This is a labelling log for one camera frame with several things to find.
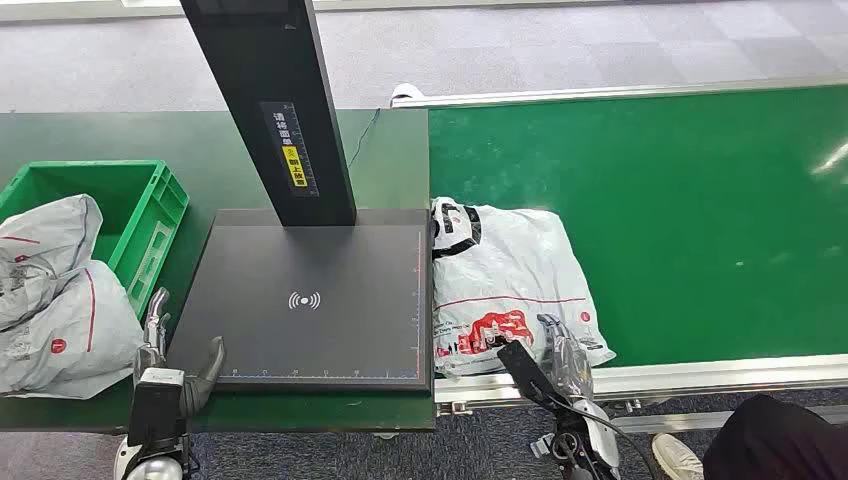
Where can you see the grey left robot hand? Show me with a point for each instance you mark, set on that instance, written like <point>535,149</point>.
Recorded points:
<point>154,331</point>

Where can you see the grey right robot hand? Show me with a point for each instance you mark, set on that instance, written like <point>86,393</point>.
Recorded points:
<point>570,364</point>

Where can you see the grey plastic mailer package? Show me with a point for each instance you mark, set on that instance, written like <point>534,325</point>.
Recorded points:
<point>73,344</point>
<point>46,245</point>
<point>503,265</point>

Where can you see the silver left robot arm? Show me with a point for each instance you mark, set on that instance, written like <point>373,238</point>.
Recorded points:
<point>152,464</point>

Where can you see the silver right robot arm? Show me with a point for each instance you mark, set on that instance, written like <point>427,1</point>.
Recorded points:
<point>586,444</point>

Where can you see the silver conveyor lower bar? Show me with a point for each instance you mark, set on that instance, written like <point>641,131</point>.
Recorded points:
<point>689,420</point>

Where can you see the black inbound scanner machine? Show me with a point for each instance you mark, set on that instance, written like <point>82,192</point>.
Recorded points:
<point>305,331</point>

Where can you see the green conveyor belt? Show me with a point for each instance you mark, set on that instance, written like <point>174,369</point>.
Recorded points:
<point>662,232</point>

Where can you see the white conveyor end cap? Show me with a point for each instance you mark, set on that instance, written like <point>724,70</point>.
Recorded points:
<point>405,93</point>

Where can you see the green plastic crate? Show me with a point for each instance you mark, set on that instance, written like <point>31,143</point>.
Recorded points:
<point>142,225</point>

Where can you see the person's white shoe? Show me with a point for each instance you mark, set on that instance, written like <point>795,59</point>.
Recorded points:
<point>676,457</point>

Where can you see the person's leg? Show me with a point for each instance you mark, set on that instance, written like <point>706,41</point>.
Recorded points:
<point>775,440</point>

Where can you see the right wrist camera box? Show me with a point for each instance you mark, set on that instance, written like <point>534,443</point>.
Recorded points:
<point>526,371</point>

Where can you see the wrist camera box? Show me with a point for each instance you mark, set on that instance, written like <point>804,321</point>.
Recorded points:
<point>526,371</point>
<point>156,407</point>

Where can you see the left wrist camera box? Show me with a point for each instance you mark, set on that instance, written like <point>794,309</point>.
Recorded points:
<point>156,407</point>

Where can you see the silver conveyor side rail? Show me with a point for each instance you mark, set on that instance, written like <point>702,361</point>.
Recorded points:
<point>696,378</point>
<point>596,93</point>

